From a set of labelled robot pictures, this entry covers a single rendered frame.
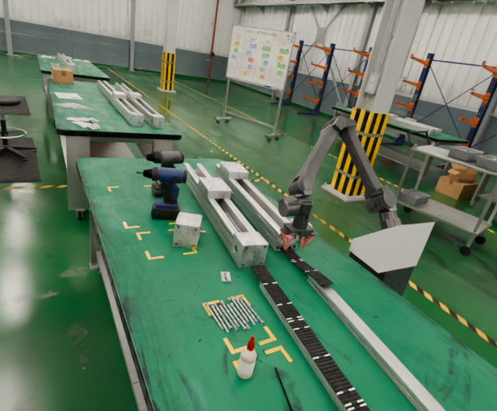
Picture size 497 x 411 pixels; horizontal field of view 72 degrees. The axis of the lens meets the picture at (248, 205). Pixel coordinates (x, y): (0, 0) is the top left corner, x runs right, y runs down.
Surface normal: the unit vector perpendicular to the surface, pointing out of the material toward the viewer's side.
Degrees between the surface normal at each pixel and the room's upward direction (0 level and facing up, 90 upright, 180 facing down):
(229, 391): 0
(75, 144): 90
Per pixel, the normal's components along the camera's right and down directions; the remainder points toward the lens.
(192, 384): 0.17, -0.90
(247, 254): 0.38, 0.43
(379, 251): -0.88, 0.04
